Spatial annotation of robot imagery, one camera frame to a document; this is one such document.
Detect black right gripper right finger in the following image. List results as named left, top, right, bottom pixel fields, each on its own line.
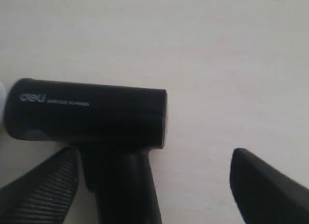
left=229, top=148, right=309, bottom=224

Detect black handheld barcode scanner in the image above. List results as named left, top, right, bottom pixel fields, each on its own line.
left=3, top=79, right=168, bottom=224

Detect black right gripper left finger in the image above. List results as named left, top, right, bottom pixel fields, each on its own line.
left=0, top=148, right=79, bottom=224

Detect white plastic tray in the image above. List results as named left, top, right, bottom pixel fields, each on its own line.
left=0, top=82, right=7, bottom=127

